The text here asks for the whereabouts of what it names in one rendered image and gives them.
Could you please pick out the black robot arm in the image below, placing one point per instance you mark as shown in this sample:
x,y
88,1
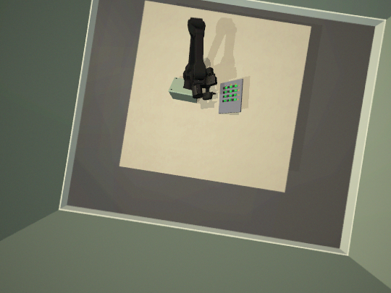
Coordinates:
x,y
195,74

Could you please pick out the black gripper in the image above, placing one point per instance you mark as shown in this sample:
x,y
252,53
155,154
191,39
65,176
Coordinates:
x,y
208,95

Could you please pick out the grey switch panel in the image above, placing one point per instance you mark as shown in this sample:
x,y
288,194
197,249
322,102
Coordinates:
x,y
230,96

